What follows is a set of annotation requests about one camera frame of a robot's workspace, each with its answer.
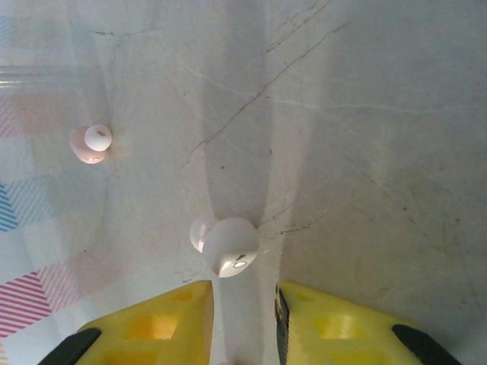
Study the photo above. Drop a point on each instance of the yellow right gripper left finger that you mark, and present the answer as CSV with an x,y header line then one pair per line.
x,y
152,327

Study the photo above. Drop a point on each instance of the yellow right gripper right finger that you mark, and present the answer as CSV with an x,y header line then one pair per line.
x,y
342,334

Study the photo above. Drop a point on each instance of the white earbud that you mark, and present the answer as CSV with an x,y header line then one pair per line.
x,y
232,243

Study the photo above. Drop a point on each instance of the pink earbud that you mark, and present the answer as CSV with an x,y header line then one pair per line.
x,y
91,146

